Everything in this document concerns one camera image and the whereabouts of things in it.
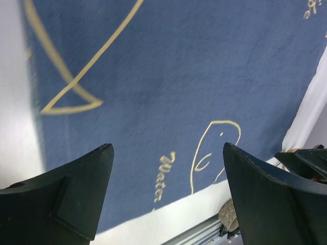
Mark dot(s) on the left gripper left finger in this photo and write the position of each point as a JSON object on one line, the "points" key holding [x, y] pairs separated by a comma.
{"points": [[61, 206]]}

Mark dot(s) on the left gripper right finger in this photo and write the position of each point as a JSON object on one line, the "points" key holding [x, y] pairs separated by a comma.
{"points": [[274, 206]]}

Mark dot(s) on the small speckled ceramic cup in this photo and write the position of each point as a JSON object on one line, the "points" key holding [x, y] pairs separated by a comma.
{"points": [[227, 216]]}

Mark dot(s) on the blue placemat with gold print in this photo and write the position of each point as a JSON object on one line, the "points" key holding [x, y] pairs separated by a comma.
{"points": [[168, 83]]}

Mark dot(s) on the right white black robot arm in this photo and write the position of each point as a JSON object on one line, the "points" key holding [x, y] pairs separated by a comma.
{"points": [[307, 163]]}

